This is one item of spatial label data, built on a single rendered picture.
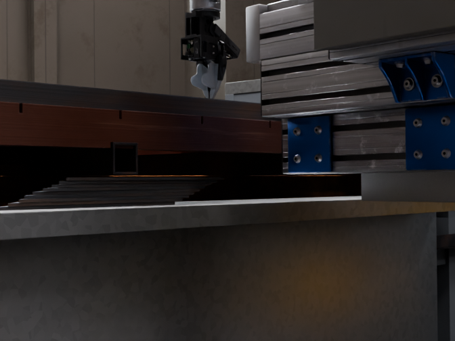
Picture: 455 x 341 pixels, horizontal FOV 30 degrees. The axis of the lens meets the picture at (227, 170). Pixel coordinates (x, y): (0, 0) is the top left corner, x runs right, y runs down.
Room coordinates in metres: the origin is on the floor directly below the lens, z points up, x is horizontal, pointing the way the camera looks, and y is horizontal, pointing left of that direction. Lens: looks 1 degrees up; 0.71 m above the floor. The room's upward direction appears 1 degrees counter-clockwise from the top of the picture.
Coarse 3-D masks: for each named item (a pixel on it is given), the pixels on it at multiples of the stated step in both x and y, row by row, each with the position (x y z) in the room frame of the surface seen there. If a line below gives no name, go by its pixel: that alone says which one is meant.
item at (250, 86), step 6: (228, 84) 2.89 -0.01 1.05; (234, 84) 2.87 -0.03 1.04; (240, 84) 2.85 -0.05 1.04; (246, 84) 2.83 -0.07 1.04; (252, 84) 2.82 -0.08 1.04; (258, 84) 2.80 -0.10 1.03; (228, 90) 2.89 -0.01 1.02; (234, 90) 2.87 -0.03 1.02; (240, 90) 2.85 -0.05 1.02; (246, 90) 2.83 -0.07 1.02; (252, 90) 2.82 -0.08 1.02; (258, 90) 2.80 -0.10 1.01
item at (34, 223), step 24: (0, 216) 0.94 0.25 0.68; (24, 216) 0.96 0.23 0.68; (48, 216) 0.99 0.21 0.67; (72, 216) 1.01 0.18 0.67; (96, 216) 1.04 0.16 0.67; (120, 216) 1.06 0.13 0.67; (144, 216) 1.09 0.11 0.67; (168, 216) 1.12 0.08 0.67; (192, 216) 1.16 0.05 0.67; (216, 216) 1.19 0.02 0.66; (240, 216) 1.23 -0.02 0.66; (264, 216) 1.27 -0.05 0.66; (288, 216) 1.31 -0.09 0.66; (312, 216) 1.35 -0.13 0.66; (336, 216) 1.40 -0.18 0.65; (360, 216) 1.45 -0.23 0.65
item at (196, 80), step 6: (198, 66) 2.06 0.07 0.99; (204, 66) 2.07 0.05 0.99; (198, 72) 2.06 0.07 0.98; (204, 72) 2.07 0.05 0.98; (192, 78) 2.04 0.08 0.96; (198, 78) 2.06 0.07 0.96; (192, 84) 2.04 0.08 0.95; (198, 84) 2.06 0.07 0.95; (204, 90) 2.07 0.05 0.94; (210, 90) 2.07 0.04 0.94
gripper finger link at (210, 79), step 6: (210, 66) 2.03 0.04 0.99; (216, 66) 2.04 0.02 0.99; (210, 72) 2.03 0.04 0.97; (216, 72) 2.04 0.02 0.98; (204, 78) 2.02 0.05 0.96; (210, 78) 2.03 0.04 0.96; (216, 78) 2.04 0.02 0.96; (204, 84) 2.02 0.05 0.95; (210, 84) 2.03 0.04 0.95; (216, 84) 2.04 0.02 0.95; (216, 90) 2.05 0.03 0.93; (210, 96) 2.06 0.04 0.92
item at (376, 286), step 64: (0, 256) 1.12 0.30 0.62; (64, 256) 1.20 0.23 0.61; (128, 256) 1.28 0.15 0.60; (192, 256) 1.38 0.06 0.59; (256, 256) 1.49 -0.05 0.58; (320, 256) 1.63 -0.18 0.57; (384, 256) 1.79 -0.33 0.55; (0, 320) 1.12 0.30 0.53; (64, 320) 1.20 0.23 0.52; (128, 320) 1.28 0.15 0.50; (192, 320) 1.38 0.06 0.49; (256, 320) 1.49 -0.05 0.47; (320, 320) 1.63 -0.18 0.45; (384, 320) 1.79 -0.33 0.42
